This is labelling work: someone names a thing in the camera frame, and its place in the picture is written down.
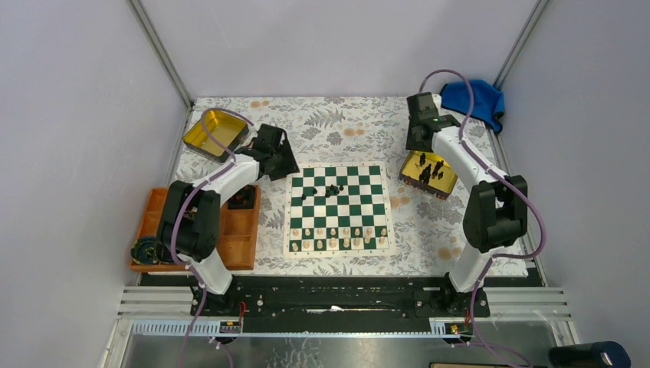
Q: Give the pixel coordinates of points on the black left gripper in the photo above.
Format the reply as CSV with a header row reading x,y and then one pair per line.
x,y
288,166

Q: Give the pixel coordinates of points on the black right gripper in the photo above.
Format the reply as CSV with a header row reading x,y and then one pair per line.
x,y
410,143

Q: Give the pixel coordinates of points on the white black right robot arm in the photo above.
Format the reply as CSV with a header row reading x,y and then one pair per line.
x,y
496,213

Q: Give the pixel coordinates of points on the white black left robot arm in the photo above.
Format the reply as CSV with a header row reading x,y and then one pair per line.
x,y
189,223

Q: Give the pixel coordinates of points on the green white chess board mat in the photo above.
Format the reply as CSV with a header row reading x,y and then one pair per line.
x,y
354,223

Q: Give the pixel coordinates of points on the gold tin left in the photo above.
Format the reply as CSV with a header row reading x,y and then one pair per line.
x,y
215,130

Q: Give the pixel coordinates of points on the gold tin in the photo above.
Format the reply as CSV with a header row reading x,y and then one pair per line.
x,y
428,172
215,130

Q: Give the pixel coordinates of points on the gold tin right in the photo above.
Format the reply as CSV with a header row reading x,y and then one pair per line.
x,y
428,172

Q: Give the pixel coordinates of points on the blue cloth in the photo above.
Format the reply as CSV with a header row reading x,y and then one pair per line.
x,y
489,102

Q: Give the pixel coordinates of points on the wooden compartment tray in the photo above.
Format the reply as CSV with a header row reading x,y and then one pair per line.
x,y
238,231

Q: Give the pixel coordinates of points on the floral tablecloth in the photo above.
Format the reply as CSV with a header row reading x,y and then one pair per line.
x,y
428,230

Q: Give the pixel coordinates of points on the black tape roll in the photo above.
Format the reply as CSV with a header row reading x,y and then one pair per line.
x,y
144,251

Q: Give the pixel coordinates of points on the dark cylinder bottle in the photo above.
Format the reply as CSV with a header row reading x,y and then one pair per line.
x,y
604,354

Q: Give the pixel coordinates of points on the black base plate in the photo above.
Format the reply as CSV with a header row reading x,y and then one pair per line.
x,y
270,296

